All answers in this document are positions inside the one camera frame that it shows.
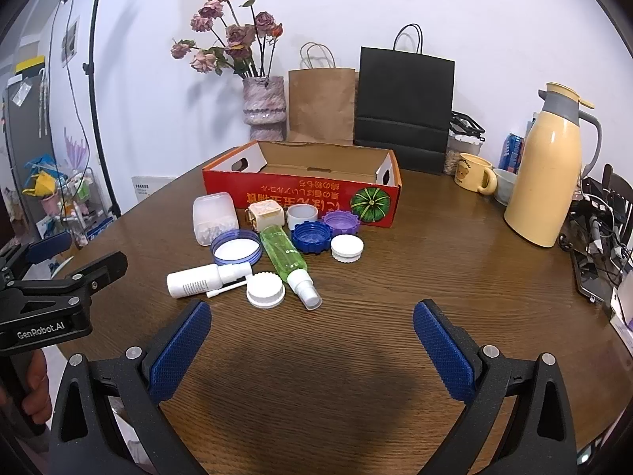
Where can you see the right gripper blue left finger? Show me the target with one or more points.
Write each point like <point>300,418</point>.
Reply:
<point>173,349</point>

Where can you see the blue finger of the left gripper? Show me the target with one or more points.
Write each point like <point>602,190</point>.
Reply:
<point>102,272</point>
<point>48,248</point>

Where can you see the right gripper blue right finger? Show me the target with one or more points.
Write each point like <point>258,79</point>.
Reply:
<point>453,352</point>

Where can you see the white ribbed round lid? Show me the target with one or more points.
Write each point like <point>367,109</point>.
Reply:
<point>265,290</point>

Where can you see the large blue-rimmed round lid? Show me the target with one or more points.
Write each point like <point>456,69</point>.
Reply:
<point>236,247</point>

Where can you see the translucent white plastic container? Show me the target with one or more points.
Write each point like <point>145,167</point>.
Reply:
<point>213,215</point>

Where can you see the green spray bottle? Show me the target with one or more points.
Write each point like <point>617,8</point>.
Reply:
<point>290,266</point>

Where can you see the white ribbed cap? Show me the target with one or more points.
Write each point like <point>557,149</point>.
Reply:
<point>346,248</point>

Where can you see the cream cube-shaped box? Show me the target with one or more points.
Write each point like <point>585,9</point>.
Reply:
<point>263,214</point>

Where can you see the blue gear-shaped lid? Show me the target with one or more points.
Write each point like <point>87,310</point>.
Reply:
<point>312,237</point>

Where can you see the person's left hand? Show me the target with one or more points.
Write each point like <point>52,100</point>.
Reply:
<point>37,403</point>

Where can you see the cluttered storage shelf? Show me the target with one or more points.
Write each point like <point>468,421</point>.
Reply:
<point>65,203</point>

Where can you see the purple gear-shaped lid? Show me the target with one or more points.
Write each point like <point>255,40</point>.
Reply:
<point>341,222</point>

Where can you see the cream thermos jug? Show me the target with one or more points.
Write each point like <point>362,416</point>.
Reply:
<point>551,166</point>

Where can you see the grey ceramic cup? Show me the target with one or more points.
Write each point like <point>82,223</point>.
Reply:
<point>505,185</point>

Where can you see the yellow bear mug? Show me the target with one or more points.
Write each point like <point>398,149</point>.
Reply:
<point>475,174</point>

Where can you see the white round open jar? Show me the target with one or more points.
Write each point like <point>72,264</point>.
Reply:
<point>300,213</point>

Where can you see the blue soda can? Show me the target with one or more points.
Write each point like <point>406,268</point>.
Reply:
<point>511,152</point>

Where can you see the red cardboard pumpkin box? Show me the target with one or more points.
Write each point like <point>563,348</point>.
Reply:
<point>365,181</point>

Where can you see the clear jar with black clips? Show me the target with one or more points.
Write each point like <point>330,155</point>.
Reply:
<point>465,136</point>

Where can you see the pink knitted vase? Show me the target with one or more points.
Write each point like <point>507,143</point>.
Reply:
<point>265,108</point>

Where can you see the black paper bag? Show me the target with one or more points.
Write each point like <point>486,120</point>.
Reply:
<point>404,103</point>

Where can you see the dried pink rose bouquet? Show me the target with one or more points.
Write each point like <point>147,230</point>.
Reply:
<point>244,41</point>

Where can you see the brown paper bag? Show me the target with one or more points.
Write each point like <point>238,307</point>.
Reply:
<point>321,98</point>

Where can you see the white wall socket box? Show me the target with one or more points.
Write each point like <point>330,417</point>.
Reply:
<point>144,185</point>

